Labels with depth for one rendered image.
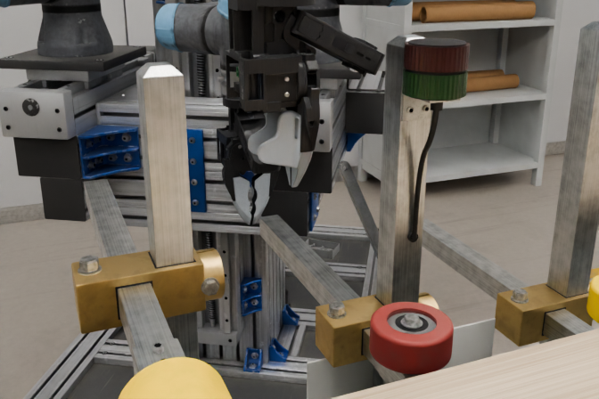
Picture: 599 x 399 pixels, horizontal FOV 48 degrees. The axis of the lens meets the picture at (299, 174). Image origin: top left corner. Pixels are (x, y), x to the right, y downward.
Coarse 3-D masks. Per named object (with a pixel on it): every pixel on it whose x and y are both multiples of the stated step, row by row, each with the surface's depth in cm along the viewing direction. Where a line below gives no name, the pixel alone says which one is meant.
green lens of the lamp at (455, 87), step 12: (408, 72) 63; (408, 84) 63; (420, 84) 62; (432, 84) 61; (444, 84) 61; (456, 84) 62; (420, 96) 62; (432, 96) 62; (444, 96) 62; (456, 96) 62
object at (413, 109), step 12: (420, 72) 62; (432, 72) 61; (456, 72) 62; (408, 96) 67; (408, 108) 67; (420, 108) 68; (432, 108) 64; (432, 120) 65; (432, 132) 66; (420, 168) 69; (420, 180) 70; (420, 192) 70
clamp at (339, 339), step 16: (352, 304) 76; (368, 304) 76; (432, 304) 77; (320, 320) 75; (336, 320) 73; (352, 320) 73; (368, 320) 73; (320, 336) 75; (336, 336) 72; (352, 336) 73; (336, 352) 72; (352, 352) 73
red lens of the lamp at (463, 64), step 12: (408, 48) 62; (420, 48) 61; (432, 48) 60; (444, 48) 60; (456, 48) 61; (468, 48) 62; (408, 60) 62; (420, 60) 61; (432, 60) 61; (444, 60) 61; (456, 60) 61; (468, 60) 62; (444, 72) 61
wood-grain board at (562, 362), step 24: (576, 336) 64; (480, 360) 61; (504, 360) 61; (528, 360) 61; (552, 360) 61; (576, 360) 61; (408, 384) 57; (432, 384) 57; (456, 384) 57; (480, 384) 57; (504, 384) 57; (528, 384) 57; (552, 384) 57; (576, 384) 57
